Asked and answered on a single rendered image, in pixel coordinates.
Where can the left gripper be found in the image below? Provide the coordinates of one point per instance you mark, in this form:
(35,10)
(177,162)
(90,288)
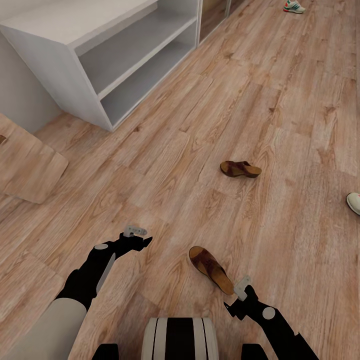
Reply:
(134,242)

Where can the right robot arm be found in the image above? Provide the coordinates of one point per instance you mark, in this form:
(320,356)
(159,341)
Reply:
(284,342)

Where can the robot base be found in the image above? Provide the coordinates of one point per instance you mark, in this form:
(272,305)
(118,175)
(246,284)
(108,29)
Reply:
(250,351)

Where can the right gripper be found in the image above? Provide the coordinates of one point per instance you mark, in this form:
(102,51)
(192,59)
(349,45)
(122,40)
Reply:
(242,308)

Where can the standing mirror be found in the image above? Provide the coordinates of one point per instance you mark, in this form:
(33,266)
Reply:
(29,168)

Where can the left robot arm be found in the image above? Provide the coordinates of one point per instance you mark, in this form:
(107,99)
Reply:
(54,334)

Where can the sandal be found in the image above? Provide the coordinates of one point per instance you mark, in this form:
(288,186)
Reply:
(236,169)
(206,264)

